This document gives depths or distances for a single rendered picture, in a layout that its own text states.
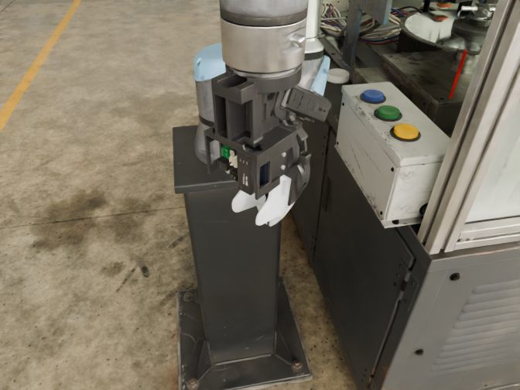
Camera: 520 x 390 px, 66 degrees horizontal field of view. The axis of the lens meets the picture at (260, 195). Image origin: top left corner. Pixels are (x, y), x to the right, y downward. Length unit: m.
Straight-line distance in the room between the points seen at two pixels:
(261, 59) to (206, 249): 0.69
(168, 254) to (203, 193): 0.89
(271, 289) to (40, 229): 1.22
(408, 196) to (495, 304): 0.37
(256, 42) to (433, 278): 0.59
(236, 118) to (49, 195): 1.90
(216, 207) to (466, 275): 0.52
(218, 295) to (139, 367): 0.45
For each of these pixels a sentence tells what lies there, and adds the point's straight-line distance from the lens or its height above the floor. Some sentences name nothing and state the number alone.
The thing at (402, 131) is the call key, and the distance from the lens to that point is 0.72.
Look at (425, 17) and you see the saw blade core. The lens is 1.21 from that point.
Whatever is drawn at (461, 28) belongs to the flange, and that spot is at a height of 0.96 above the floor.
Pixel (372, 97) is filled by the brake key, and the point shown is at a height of 0.91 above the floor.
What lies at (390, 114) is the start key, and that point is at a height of 0.91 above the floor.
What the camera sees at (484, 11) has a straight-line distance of 1.13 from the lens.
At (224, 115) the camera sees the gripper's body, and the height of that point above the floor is 1.07.
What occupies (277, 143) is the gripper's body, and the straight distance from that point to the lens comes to 0.39.
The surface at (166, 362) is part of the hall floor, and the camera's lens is 1.45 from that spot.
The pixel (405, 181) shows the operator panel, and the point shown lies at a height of 0.85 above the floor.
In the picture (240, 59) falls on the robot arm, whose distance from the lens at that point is 0.36.
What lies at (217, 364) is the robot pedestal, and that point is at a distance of 1.41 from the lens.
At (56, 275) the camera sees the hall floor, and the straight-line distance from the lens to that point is 1.81.
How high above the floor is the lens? 1.25
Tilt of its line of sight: 39 degrees down
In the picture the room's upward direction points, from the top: straight up
